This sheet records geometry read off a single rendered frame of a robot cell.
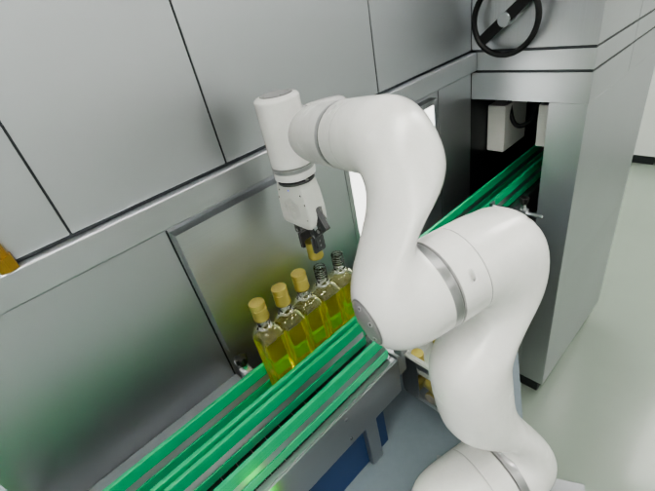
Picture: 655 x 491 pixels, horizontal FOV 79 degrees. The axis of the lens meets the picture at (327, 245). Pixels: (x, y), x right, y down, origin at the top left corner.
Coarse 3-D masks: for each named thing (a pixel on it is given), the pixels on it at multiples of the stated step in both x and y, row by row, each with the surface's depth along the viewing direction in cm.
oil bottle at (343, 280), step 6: (348, 270) 97; (330, 276) 97; (336, 276) 96; (342, 276) 96; (348, 276) 97; (336, 282) 96; (342, 282) 96; (348, 282) 97; (342, 288) 96; (348, 288) 97; (342, 294) 97; (348, 294) 98; (348, 300) 99; (348, 306) 100; (348, 312) 100; (348, 318) 101
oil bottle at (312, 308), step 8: (296, 296) 93; (312, 296) 91; (296, 304) 91; (304, 304) 90; (312, 304) 91; (320, 304) 92; (304, 312) 90; (312, 312) 91; (320, 312) 93; (312, 320) 92; (320, 320) 94; (312, 328) 93; (320, 328) 95; (328, 328) 97; (312, 336) 94; (320, 336) 96; (328, 336) 98; (320, 344) 96
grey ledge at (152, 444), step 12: (228, 384) 102; (216, 396) 99; (192, 408) 98; (204, 408) 97; (180, 420) 95; (168, 432) 93; (156, 444) 91; (132, 456) 90; (144, 456) 89; (120, 468) 88; (108, 480) 86
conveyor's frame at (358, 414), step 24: (528, 192) 152; (528, 216) 157; (384, 384) 98; (336, 408) 91; (360, 408) 93; (384, 408) 101; (336, 432) 89; (360, 432) 96; (312, 456) 85; (336, 456) 92; (288, 480) 82; (312, 480) 88
